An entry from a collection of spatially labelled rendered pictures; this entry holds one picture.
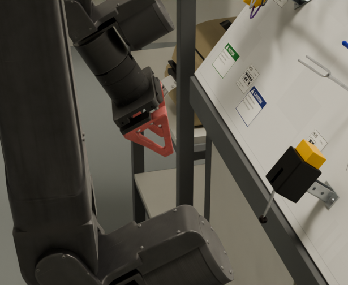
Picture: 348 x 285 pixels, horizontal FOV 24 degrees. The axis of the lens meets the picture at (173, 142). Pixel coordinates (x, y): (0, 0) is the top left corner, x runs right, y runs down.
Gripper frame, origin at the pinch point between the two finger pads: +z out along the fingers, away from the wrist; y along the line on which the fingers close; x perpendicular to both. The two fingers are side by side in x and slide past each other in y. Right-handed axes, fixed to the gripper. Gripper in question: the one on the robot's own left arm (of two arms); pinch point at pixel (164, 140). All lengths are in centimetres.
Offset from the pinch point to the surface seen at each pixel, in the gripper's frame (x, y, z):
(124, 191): 54, 141, 90
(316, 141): -18.2, 11.3, 19.9
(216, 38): -7, 80, 27
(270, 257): -0.2, 16.4, 41.5
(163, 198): 33, 101, 74
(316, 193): -14.8, -0.9, 19.8
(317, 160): -17.5, -2.0, 13.8
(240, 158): -4.5, 23.1, 23.6
